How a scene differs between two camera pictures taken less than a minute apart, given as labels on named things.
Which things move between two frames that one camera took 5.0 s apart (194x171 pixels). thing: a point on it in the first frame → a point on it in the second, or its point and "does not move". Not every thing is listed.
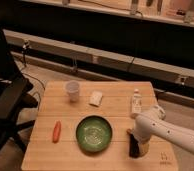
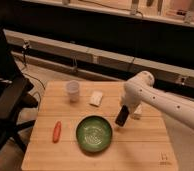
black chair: (9, 94) does not move
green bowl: (94, 133) does not move
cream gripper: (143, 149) → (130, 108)
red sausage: (57, 132) does not move
